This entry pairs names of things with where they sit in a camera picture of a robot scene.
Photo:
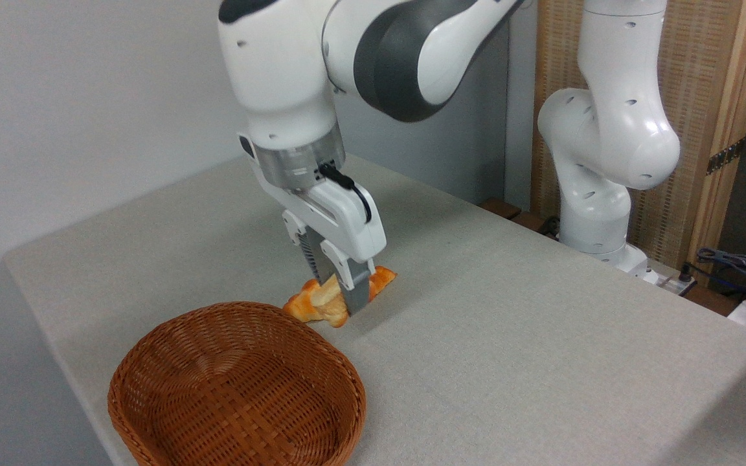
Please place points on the braided golden bread loaf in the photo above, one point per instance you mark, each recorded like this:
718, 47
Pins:
383, 278

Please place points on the pale round bread bun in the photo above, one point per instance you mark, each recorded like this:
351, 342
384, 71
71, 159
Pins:
331, 301

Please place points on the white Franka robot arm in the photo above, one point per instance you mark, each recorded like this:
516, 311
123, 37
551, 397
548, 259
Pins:
609, 129

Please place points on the brown wicker basket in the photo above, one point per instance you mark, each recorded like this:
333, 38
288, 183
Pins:
217, 388

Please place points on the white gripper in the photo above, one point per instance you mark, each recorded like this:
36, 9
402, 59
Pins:
347, 223

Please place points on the wooden woven folding screen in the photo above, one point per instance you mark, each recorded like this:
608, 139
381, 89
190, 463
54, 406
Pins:
697, 58

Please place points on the black metal screen hinge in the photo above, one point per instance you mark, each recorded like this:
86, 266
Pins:
726, 156

